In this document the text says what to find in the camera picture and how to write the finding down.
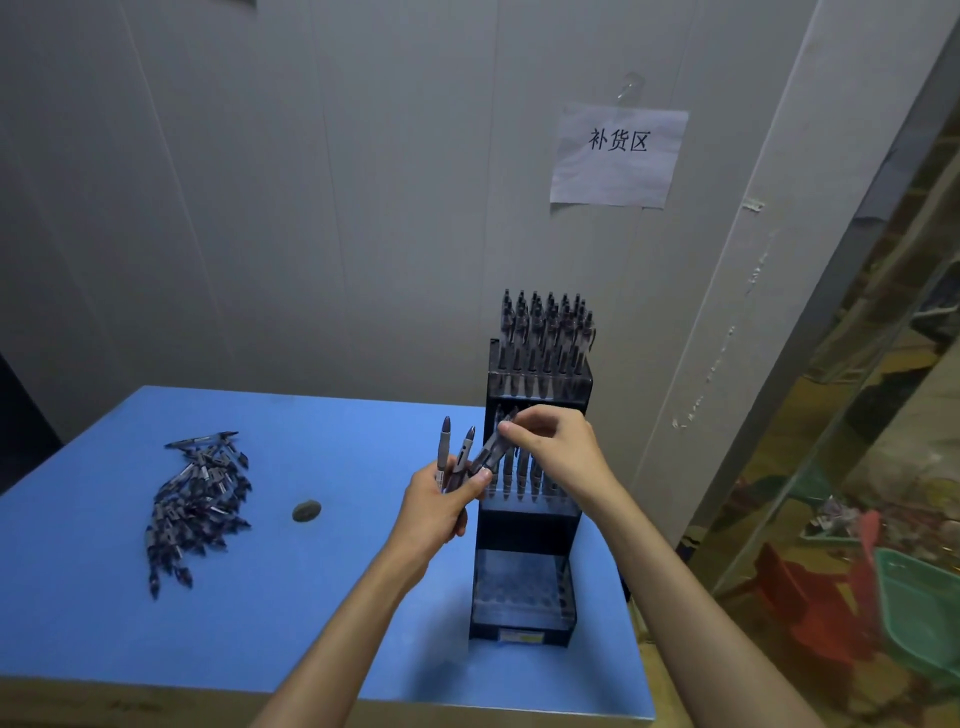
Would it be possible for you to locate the person's left hand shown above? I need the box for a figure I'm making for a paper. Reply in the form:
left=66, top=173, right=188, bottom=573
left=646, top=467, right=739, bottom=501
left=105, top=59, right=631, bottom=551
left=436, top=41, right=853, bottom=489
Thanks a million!
left=389, top=464, right=494, bottom=576

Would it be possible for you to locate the person's right hand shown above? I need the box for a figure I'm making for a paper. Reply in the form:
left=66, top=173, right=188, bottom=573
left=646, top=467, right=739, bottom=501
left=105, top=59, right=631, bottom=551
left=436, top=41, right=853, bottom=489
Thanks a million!
left=497, top=404, right=631, bottom=526

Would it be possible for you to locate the black tiered pen display stand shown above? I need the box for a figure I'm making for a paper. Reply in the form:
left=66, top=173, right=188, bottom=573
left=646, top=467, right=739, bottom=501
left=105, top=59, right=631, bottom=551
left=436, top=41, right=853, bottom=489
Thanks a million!
left=468, top=338, right=595, bottom=650

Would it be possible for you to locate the cluster of grey pens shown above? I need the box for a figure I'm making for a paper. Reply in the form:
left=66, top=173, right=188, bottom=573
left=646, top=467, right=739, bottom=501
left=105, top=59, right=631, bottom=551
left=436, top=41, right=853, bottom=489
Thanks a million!
left=487, top=288, right=599, bottom=504

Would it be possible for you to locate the pile of grey pens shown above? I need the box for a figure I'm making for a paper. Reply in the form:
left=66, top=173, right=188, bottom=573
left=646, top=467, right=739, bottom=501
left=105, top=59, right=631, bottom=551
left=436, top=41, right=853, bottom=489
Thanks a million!
left=144, top=430, right=253, bottom=601

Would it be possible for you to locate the person's right forearm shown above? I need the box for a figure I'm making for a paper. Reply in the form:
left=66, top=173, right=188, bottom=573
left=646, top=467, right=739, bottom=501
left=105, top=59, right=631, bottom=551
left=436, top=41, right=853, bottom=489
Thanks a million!
left=592, top=491, right=826, bottom=728

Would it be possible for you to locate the person's left forearm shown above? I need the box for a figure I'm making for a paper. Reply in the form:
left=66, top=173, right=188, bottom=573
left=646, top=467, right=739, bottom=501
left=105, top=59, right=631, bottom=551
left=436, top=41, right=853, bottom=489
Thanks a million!
left=251, top=539, right=436, bottom=728

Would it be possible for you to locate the blue table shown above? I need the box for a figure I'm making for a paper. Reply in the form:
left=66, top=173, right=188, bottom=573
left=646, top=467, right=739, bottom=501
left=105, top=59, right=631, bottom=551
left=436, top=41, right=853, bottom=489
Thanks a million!
left=0, top=385, right=658, bottom=725

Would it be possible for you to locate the red plastic stool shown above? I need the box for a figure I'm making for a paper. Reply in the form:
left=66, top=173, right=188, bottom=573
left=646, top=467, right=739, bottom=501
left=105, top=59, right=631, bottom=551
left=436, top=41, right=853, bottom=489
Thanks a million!
left=753, top=509, right=883, bottom=669

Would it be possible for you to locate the green plastic basket chair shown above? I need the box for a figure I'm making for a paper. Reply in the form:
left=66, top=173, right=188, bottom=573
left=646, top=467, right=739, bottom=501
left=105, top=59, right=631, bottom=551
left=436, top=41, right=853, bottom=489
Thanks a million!
left=873, top=547, right=960, bottom=688

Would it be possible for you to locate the black shelf unit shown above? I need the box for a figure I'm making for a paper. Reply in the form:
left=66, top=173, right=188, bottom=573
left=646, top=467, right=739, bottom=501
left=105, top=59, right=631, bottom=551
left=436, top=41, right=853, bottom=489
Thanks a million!
left=0, top=352, right=65, bottom=496

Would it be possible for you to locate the white paper wall sign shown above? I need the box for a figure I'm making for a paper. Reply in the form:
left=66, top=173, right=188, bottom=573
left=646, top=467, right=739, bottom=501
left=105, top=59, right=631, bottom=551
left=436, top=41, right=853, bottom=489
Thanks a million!
left=548, top=102, right=691, bottom=211

